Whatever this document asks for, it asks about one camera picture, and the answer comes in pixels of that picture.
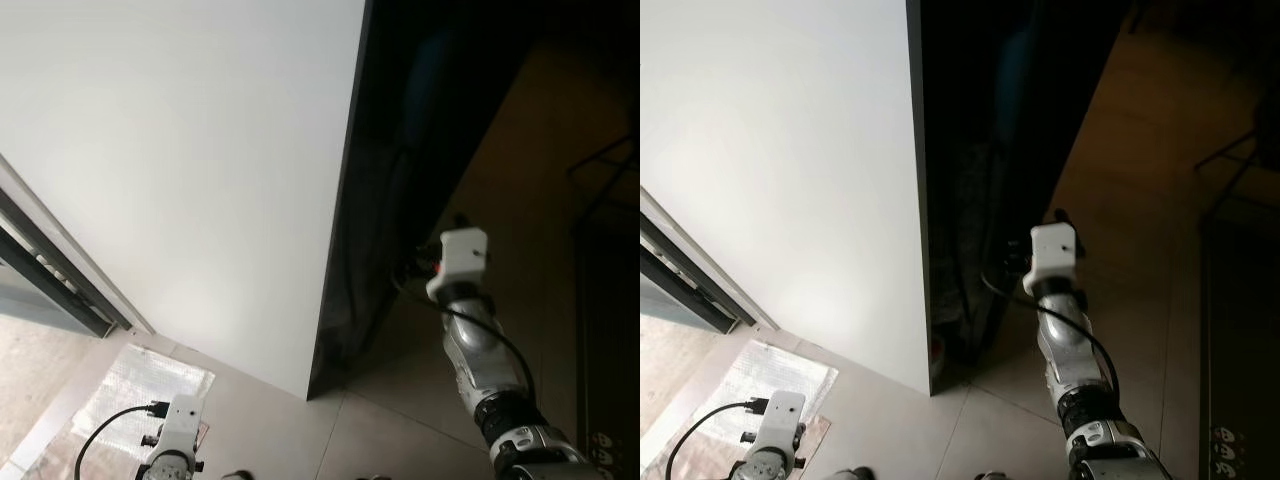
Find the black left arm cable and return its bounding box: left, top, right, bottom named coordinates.
left=665, top=398, right=771, bottom=480
left=73, top=400, right=171, bottom=480

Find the dark cartoon print rug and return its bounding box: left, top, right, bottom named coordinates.
left=573, top=215, right=641, bottom=480
left=1198, top=215, right=1280, bottom=480

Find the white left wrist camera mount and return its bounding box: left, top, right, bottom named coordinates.
left=160, top=394, right=205, bottom=453
left=757, top=392, right=807, bottom=451

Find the dark sliding door frame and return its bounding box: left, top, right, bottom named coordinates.
left=640, top=188, right=781, bottom=333
left=0, top=155, right=153, bottom=338

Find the black fridge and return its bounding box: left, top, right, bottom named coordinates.
left=306, top=0, right=546, bottom=401
left=906, top=0, right=1141, bottom=398

